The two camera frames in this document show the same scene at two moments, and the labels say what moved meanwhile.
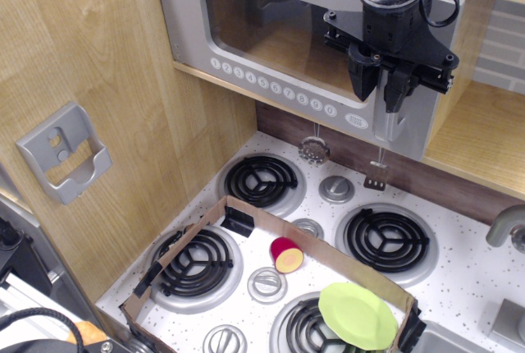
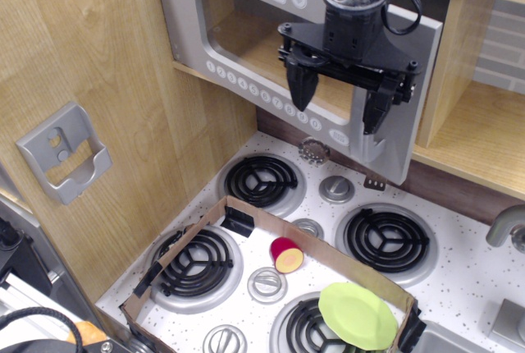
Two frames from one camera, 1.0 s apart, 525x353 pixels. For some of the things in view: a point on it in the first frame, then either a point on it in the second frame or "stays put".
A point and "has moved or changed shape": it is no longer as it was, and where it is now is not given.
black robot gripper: (392, 25) -> (353, 44)
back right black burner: (385, 241) stays put
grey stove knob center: (267, 286) stays put
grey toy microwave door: (260, 25) has moved or changed shape
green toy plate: (358, 317) stays put
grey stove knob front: (225, 339) stays put
